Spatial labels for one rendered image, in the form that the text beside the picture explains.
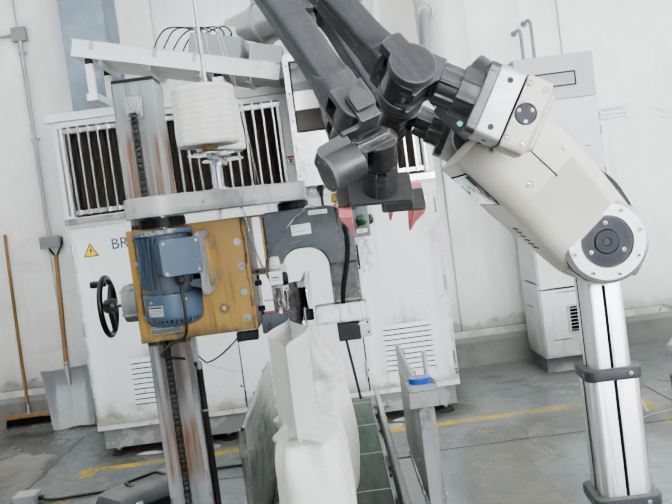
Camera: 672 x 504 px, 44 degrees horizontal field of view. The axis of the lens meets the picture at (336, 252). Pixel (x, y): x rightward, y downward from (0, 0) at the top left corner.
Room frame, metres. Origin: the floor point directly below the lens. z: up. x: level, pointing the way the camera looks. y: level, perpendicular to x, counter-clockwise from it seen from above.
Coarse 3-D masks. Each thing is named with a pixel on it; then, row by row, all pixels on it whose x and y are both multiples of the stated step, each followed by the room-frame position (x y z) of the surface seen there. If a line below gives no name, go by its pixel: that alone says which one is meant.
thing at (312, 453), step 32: (288, 320) 2.26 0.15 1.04; (288, 352) 1.81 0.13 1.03; (288, 384) 1.82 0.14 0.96; (288, 416) 1.87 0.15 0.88; (320, 416) 1.97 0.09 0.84; (288, 448) 1.85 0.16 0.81; (320, 448) 1.84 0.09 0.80; (288, 480) 1.83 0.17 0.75; (320, 480) 1.82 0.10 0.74; (352, 480) 2.04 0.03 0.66
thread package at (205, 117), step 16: (176, 96) 2.13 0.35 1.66; (192, 96) 2.11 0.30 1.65; (208, 96) 2.11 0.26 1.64; (224, 96) 2.14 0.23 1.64; (176, 112) 2.14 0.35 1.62; (192, 112) 2.11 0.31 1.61; (208, 112) 2.11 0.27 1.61; (224, 112) 2.13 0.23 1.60; (176, 128) 2.15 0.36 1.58; (192, 128) 2.11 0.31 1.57; (208, 128) 2.11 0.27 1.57; (224, 128) 2.12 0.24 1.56; (192, 144) 2.12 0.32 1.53; (208, 144) 2.16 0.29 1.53; (224, 144) 2.22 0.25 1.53
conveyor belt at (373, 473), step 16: (352, 400) 4.08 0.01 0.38; (368, 400) 4.04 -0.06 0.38; (368, 416) 3.73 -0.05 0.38; (368, 432) 3.47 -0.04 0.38; (368, 448) 3.24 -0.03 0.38; (368, 464) 3.04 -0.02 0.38; (384, 464) 3.01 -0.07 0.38; (368, 480) 2.86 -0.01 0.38; (384, 480) 2.84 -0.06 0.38; (368, 496) 2.70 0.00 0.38; (384, 496) 2.68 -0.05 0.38
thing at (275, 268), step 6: (270, 258) 2.25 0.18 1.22; (276, 258) 2.25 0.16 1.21; (270, 264) 2.26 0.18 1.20; (276, 264) 2.25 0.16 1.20; (282, 264) 2.29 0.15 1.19; (270, 270) 2.29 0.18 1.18; (276, 270) 2.26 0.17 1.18; (282, 270) 2.29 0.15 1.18; (270, 276) 2.25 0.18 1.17; (276, 276) 2.25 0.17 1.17; (270, 282) 2.25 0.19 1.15; (276, 282) 2.25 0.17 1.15; (282, 282) 2.25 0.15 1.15; (288, 288) 2.29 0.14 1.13; (282, 312) 2.26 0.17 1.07
